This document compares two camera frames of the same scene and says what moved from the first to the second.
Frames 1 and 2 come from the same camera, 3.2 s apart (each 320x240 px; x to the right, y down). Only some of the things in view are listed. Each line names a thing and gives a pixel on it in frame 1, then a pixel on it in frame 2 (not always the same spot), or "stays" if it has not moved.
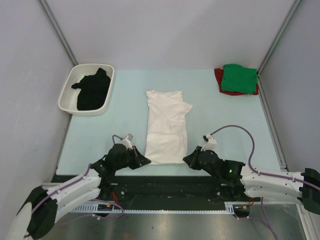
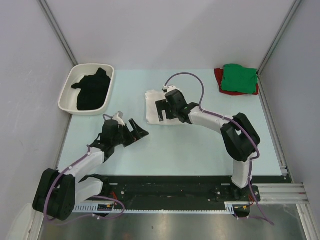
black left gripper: [139, 160] to [137, 133]
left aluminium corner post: [53, 23] stays
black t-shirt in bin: [93, 90] stays
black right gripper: [191, 159] to [161, 105]
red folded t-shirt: [219, 75] stays
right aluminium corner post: [261, 92] stays
